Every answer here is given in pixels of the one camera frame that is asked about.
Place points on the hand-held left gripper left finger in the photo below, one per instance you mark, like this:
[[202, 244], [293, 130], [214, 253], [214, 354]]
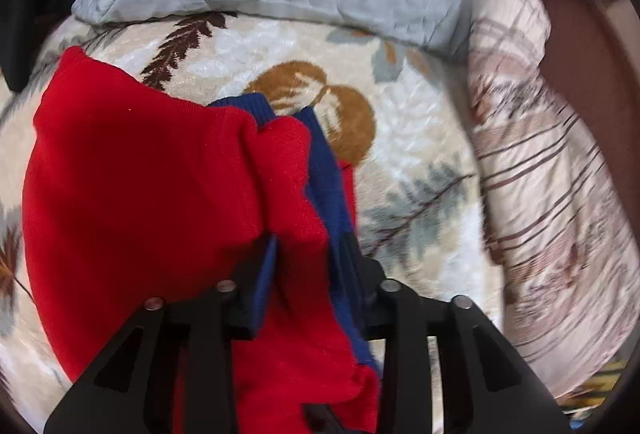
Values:
[[265, 284]]

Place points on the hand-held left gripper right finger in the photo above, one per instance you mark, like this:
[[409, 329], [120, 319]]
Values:
[[371, 286]]

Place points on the red and blue sweater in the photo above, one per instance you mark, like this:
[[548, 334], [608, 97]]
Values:
[[140, 174]]

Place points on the leaf print blanket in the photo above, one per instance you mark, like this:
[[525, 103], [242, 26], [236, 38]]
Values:
[[425, 124]]

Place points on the beige striped quilt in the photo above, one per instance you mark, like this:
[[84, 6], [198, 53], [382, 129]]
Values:
[[550, 214]]

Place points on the yellow and blue patterned cloth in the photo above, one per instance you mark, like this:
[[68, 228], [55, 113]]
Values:
[[595, 394]]

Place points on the brown headboard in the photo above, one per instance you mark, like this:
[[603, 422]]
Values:
[[590, 54]]

